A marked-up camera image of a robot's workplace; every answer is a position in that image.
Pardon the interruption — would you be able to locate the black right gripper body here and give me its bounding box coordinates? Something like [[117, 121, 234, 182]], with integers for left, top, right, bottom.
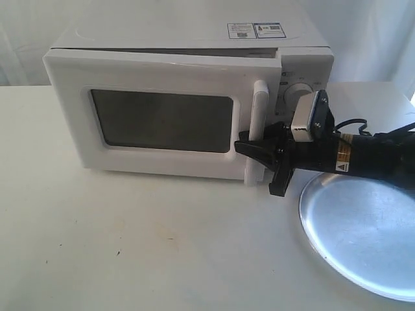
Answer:
[[268, 127, 339, 196]]

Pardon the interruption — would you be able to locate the white and blue label sticker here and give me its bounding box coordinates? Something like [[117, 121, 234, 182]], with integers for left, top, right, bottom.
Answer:
[[227, 22, 287, 40]]

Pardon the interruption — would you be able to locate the white microwave door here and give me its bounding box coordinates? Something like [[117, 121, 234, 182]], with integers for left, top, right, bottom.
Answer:
[[43, 49, 282, 185]]

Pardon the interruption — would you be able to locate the upper white microwave knob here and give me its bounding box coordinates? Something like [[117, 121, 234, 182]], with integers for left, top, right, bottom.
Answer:
[[283, 83, 313, 112]]

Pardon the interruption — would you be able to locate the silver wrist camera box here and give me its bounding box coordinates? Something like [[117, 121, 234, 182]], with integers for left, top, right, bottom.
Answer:
[[290, 90, 329, 143]]

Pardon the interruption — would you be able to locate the white microwave oven body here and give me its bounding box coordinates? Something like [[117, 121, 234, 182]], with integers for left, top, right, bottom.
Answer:
[[43, 2, 334, 119]]

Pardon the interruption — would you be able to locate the round silver metal tray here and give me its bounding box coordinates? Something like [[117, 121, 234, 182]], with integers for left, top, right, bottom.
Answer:
[[298, 173, 414, 303]]

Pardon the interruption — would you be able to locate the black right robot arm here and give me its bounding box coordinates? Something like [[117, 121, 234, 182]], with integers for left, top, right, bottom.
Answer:
[[234, 119, 414, 197]]

